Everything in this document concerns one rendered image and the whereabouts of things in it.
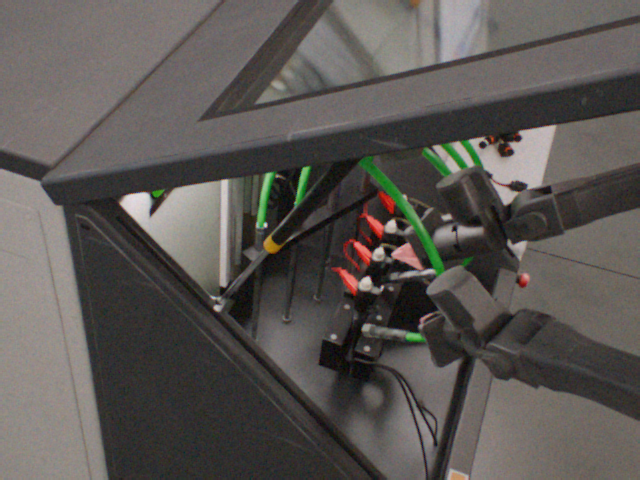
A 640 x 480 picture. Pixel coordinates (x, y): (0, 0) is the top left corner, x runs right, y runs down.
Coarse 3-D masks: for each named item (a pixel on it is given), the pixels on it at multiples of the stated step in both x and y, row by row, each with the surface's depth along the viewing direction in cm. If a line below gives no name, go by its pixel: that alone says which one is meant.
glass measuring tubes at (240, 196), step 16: (256, 176) 138; (224, 192) 132; (240, 192) 132; (256, 192) 141; (224, 208) 134; (240, 208) 135; (256, 208) 144; (224, 224) 137; (240, 224) 138; (256, 224) 147; (224, 240) 140; (240, 240) 141; (224, 256) 143; (240, 256) 144; (224, 272) 146; (240, 272) 147; (224, 288) 149; (240, 288) 149
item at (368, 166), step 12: (372, 168) 106; (264, 180) 125; (384, 180) 105; (264, 192) 126; (396, 192) 105; (264, 204) 128; (408, 204) 105; (264, 216) 131; (408, 216) 105; (264, 228) 133; (420, 228) 105; (420, 240) 106; (432, 252) 106; (432, 264) 106; (408, 336) 118; (420, 336) 116
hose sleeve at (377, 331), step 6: (372, 330) 124; (378, 330) 123; (384, 330) 122; (390, 330) 121; (396, 330) 121; (402, 330) 120; (378, 336) 123; (384, 336) 122; (390, 336) 121; (396, 336) 120; (402, 336) 119; (402, 342) 120; (408, 342) 119
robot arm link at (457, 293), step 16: (448, 272) 98; (464, 272) 95; (432, 288) 97; (448, 288) 94; (464, 288) 93; (480, 288) 94; (448, 304) 95; (464, 304) 93; (480, 304) 94; (496, 304) 94; (448, 320) 97; (464, 320) 95; (480, 320) 93; (496, 320) 94; (480, 336) 93; (480, 352) 93; (496, 352) 90; (496, 368) 90; (512, 368) 89
